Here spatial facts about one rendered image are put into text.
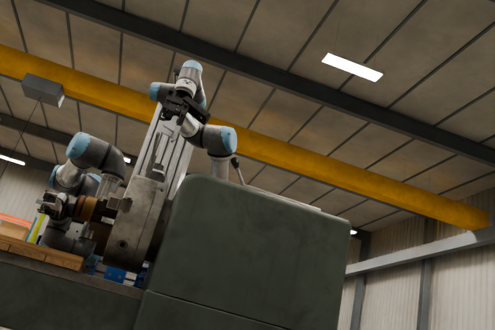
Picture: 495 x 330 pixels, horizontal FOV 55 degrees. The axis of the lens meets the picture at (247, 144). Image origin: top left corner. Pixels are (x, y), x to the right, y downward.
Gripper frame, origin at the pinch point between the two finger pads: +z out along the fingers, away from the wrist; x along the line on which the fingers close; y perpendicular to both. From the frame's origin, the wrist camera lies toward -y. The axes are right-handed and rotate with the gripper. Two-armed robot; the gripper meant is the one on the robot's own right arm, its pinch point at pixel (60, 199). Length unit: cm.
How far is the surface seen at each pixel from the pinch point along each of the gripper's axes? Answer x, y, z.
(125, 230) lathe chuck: -5.8, -23.4, 11.2
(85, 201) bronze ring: 1.7, -7.9, 0.7
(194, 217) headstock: 2.5, -41.9, 18.8
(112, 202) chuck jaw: 1.7, -16.6, 10.3
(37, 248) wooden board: -18.2, -2.2, 14.7
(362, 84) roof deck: 653, -431, -760
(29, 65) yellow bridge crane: 515, 365, -991
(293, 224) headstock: 10, -73, 19
